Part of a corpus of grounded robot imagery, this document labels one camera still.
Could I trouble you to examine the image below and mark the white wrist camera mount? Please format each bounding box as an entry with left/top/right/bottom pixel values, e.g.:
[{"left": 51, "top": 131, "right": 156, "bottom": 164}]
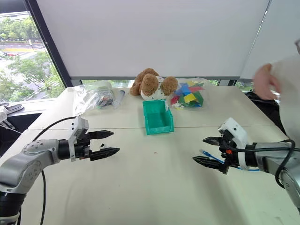
[
  {"left": 217, "top": 117, "right": 249, "bottom": 170},
  {"left": 67, "top": 115, "right": 90, "bottom": 163}
]

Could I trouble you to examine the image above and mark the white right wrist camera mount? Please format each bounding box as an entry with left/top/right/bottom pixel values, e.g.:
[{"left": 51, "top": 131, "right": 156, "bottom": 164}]
[{"left": 217, "top": 117, "right": 249, "bottom": 170}]

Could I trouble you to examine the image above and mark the brown teddy bear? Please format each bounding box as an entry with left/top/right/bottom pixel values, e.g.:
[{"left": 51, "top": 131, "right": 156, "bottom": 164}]
[{"left": 129, "top": 67, "right": 179, "bottom": 102}]

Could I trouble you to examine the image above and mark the black side desk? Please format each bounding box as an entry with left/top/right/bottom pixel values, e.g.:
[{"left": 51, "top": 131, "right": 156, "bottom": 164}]
[{"left": 0, "top": 112, "right": 43, "bottom": 158}]

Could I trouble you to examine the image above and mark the narrow white roller blind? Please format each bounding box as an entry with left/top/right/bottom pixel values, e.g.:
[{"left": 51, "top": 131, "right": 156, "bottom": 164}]
[{"left": 239, "top": 0, "right": 300, "bottom": 80}]

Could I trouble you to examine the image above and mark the wide white roller blind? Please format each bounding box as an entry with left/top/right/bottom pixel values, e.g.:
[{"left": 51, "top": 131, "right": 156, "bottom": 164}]
[{"left": 35, "top": 0, "right": 273, "bottom": 81}]

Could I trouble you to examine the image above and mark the black window frame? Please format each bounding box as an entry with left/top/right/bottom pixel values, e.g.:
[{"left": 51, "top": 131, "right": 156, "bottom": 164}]
[{"left": 23, "top": 0, "right": 82, "bottom": 88}]

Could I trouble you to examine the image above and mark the bag of coloured blocks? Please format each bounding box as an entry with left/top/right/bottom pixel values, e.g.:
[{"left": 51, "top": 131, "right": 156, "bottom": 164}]
[{"left": 170, "top": 77, "right": 208, "bottom": 111}]

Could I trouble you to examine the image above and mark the clear bag of small items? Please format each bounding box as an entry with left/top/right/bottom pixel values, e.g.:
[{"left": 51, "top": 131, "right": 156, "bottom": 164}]
[{"left": 72, "top": 80, "right": 116, "bottom": 116}]

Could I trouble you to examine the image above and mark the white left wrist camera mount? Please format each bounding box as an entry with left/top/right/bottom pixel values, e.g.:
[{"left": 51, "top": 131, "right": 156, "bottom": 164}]
[{"left": 67, "top": 115, "right": 90, "bottom": 163}]

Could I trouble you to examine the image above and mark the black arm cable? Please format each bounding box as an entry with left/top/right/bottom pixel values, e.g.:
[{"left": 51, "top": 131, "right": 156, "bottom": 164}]
[
  {"left": 32, "top": 116, "right": 78, "bottom": 225},
  {"left": 228, "top": 139, "right": 296, "bottom": 188}
]

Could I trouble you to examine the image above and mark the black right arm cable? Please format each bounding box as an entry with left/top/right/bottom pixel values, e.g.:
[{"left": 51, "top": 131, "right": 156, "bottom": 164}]
[{"left": 228, "top": 139, "right": 296, "bottom": 188}]

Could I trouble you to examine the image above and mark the green plastic bin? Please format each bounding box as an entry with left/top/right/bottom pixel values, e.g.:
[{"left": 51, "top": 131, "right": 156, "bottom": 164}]
[{"left": 142, "top": 99, "right": 175, "bottom": 136}]

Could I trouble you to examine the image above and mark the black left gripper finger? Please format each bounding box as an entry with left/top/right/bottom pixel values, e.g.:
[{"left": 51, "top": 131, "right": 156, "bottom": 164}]
[
  {"left": 88, "top": 130, "right": 115, "bottom": 141},
  {"left": 90, "top": 147, "right": 120, "bottom": 162}
]

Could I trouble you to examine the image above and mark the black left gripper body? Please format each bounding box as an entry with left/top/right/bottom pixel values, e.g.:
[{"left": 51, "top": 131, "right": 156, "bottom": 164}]
[{"left": 74, "top": 131, "right": 93, "bottom": 162}]

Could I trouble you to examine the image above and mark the clear plastic syringe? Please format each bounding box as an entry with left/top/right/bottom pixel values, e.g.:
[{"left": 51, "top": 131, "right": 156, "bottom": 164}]
[{"left": 112, "top": 90, "right": 127, "bottom": 109}]

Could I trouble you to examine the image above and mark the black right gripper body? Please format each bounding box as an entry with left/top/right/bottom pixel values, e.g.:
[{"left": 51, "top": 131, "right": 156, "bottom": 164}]
[{"left": 219, "top": 130, "right": 240, "bottom": 175}]

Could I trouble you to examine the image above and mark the person's bare hand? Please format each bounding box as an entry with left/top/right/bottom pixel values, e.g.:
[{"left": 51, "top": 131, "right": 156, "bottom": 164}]
[{"left": 254, "top": 63, "right": 282, "bottom": 100}]

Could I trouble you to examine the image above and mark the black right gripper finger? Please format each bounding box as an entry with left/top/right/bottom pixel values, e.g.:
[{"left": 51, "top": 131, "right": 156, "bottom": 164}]
[
  {"left": 192, "top": 156, "right": 230, "bottom": 175},
  {"left": 202, "top": 136, "right": 225, "bottom": 147}
]

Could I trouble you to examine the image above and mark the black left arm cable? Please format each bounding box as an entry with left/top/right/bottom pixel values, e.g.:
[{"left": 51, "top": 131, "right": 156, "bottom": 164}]
[{"left": 32, "top": 116, "right": 78, "bottom": 225}]

